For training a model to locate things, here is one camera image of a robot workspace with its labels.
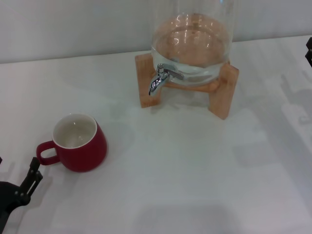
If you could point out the clear glass drink dispenser jar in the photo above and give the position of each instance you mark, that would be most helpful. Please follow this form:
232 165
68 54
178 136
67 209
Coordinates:
192 36

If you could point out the wooden dispenser stand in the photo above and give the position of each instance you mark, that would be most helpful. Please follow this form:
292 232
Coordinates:
225 95

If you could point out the red ceramic cup white inside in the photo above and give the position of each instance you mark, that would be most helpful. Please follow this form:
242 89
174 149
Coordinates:
83 153

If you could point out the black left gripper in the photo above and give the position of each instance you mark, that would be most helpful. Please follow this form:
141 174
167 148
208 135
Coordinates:
7 195

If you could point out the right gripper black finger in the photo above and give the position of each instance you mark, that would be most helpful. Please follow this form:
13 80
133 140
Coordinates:
310 52

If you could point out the chrome faucet tap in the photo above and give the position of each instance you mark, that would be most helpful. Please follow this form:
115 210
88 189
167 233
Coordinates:
158 81

